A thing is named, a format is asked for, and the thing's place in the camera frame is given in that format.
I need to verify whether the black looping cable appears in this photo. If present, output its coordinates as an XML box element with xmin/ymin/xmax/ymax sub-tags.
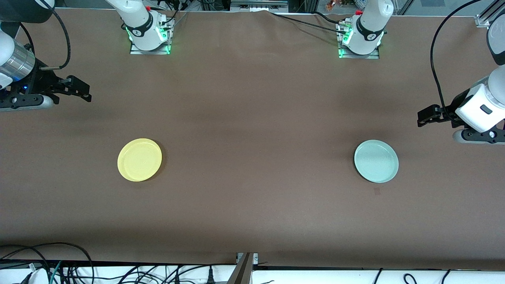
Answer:
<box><xmin>0</xmin><ymin>242</ymin><xmax>94</xmax><ymax>284</ymax></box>

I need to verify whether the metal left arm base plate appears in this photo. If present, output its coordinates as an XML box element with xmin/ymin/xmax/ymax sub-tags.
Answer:
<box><xmin>337</xmin><ymin>21</ymin><xmax>380</xmax><ymax>60</ymax></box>

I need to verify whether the yellow round plate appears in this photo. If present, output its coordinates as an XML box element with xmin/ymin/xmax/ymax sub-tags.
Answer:
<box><xmin>117</xmin><ymin>138</ymin><xmax>163</xmax><ymax>182</ymax></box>

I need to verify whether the pale green round plate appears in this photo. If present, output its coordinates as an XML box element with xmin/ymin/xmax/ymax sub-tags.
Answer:
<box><xmin>354</xmin><ymin>140</ymin><xmax>399</xmax><ymax>184</ymax></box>

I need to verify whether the aluminium profile beam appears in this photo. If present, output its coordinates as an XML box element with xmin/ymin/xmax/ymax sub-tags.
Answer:
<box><xmin>226</xmin><ymin>252</ymin><xmax>259</xmax><ymax>284</ymax></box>

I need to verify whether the short black base cable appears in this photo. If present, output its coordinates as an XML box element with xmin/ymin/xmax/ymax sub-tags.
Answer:
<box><xmin>314</xmin><ymin>11</ymin><xmax>344</xmax><ymax>24</ymax></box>

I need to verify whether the aluminium corner extrusion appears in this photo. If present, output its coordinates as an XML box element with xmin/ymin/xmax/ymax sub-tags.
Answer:
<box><xmin>475</xmin><ymin>0</ymin><xmax>505</xmax><ymax>28</ymax></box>

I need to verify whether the brown table cloth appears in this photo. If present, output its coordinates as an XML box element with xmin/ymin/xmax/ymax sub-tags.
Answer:
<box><xmin>0</xmin><ymin>8</ymin><xmax>505</xmax><ymax>271</ymax></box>

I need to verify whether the long black base cable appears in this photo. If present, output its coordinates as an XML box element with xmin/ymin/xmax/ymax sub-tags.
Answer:
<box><xmin>269</xmin><ymin>12</ymin><xmax>350</xmax><ymax>36</ymax></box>

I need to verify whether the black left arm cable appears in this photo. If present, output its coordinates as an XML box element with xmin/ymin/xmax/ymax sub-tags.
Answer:
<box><xmin>430</xmin><ymin>0</ymin><xmax>484</xmax><ymax>120</ymax></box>

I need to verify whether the teal cable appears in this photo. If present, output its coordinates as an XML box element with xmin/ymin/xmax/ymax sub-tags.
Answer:
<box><xmin>49</xmin><ymin>260</ymin><xmax>63</xmax><ymax>284</ymax></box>

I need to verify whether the silver metal rail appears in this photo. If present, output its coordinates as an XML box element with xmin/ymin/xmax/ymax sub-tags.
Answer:
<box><xmin>230</xmin><ymin>0</ymin><xmax>289</xmax><ymax>13</ymax></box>

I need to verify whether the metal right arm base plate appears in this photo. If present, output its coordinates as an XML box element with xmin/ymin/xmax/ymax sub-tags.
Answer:
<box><xmin>129</xmin><ymin>18</ymin><xmax>174</xmax><ymax>55</ymax></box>

